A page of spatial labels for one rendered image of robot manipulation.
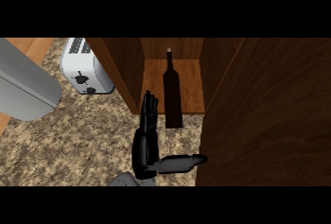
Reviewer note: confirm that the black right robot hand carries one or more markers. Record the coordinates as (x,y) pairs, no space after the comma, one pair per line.
(143,151)

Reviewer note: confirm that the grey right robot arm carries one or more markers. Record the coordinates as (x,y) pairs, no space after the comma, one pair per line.
(125,180)

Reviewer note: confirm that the dark wine bottle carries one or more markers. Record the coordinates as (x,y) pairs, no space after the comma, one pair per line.
(172,96)

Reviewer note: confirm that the brown wooden cabinet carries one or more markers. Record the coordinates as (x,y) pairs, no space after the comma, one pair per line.
(171,84)

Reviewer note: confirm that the brown wooden cabinet door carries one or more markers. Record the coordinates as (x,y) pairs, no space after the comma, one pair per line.
(266,116)

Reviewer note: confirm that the white toaster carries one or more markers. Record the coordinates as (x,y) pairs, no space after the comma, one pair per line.
(85,70)

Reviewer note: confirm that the grey rounded appliance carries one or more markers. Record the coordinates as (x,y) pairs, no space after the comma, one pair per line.
(23,87)

